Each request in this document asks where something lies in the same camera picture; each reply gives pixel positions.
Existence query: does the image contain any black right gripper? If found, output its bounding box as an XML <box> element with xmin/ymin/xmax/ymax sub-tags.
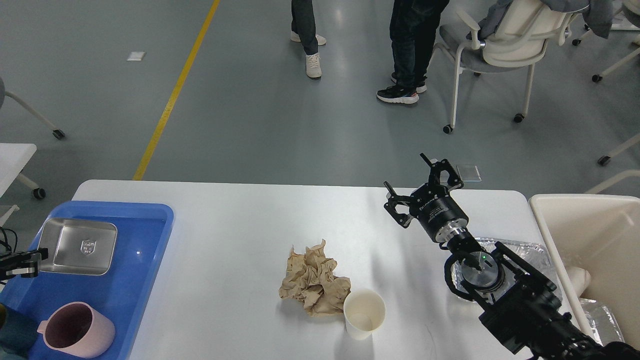
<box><xmin>383</xmin><ymin>153</ymin><xmax>471</xmax><ymax>245</ymax></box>

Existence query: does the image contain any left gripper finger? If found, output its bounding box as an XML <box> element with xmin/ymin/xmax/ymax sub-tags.
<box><xmin>0</xmin><ymin>265</ymin><xmax>39</xmax><ymax>281</ymax></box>
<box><xmin>0</xmin><ymin>248</ymin><xmax>49</xmax><ymax>269</ymax></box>

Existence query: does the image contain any square stainless steel tray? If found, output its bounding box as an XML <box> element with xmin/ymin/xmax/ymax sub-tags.
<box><xmin>38</xmin><ymin>218</ymin><xmax>118</xmax><ymax>276</ymax></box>

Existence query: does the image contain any pink plastic mug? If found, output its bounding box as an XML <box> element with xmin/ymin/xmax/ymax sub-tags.
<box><xmin>36</xmin><ymin>301</ymin><xmax>115</xmax><ymax>359</ymax></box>

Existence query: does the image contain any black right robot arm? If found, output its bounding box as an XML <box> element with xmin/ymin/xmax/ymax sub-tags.
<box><xmin>384</xmin><ymin>153</ymin><xmax>639</xmax><ymax>360</ymax></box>

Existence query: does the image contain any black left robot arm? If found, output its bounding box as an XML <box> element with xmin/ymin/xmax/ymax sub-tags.
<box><xmin>0</xmin><ymin>227</ymin><xmax>49</xmax><ymax>284</ymax></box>

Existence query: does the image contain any clear floor plate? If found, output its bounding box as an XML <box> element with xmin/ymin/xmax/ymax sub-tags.
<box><xmin>455</xmin><ymin>164</ymin><xmax>482</xmax><ymax>183</ymax></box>

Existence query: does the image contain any aluminium foil tray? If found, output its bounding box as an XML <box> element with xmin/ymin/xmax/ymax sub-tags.
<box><xmin>445</xmin><ymin>237</ymin><xmax>625</xmax><ymax>346</ymax></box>

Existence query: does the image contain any blue plastic tray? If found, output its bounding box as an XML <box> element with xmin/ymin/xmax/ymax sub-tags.
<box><xmin>0</xmin><ymin>201</ymin><xmax>174</xmax><ymax>360</ymax></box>

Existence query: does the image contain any white paper cup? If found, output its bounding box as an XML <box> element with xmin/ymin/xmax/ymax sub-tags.
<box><xmin>343</xmin><ymin>289</ymin><xmax>387</xmax><ymax>340</ymax></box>

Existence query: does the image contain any crumpled brown paper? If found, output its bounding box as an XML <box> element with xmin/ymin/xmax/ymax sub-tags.
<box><xmin>278</xmin><ymin>239</ymin><xmax>352</xmax><ymax>317</ymax></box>

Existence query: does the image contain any cream plastic bin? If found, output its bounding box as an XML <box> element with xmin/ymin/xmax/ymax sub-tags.
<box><xmin>529</xmin><ymin>194</ymin><xmax>640</xmax><ymax>348</ymax></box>

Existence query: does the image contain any person with black sneakers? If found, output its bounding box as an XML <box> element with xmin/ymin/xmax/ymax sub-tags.
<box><xmin>376</xmin><ymin>0</ymin><xmax>450</xmax><ymax>105</ymax></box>

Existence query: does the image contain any white chair legs right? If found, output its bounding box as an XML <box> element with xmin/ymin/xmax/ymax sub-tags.
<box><xmin>572</xmin><ymin>0</ymin><xmax>640</xmax><ymax>167</ymax></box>

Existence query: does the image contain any white grey office chair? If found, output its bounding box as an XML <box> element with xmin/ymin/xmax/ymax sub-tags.
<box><xmin>432</xmin><ymin>0</ymin><xmax>616</xmax><ymax>135</ymax></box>

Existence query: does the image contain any person with white sneakers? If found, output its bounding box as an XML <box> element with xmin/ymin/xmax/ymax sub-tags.
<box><xmin>290</xmin><ymin>0</ymin><xmax>327</xmax><ymax>79</ymax></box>

